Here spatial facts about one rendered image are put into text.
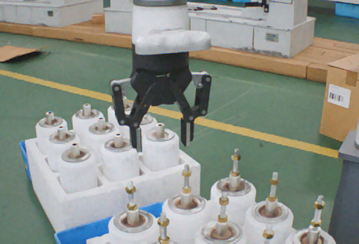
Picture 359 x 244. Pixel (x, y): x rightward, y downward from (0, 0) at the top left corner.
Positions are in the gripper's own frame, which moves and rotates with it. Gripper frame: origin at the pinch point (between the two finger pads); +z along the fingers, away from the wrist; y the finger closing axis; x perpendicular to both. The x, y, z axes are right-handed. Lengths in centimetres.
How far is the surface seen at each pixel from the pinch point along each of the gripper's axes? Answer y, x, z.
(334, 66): -90, -77, 17
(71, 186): 13.3, -37.4, 28.2
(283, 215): -24.6, -3.5, 21.7
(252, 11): -112, -198, 16
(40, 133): 20, -61, 24
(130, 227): 4.1, -9.1, 21.7
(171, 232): -4.5, -11.6, 26.5
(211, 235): -9.3, -2.7, 21.8
